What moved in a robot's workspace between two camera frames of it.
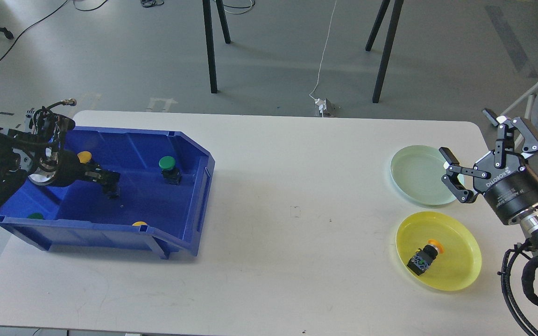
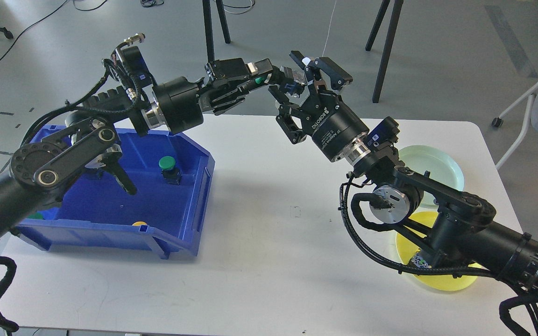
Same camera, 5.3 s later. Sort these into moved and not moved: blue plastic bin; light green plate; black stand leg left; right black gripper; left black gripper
Moved: right black gripper; left black gripper
Not moved: blue plastic bin; black stand leg left; light green plate
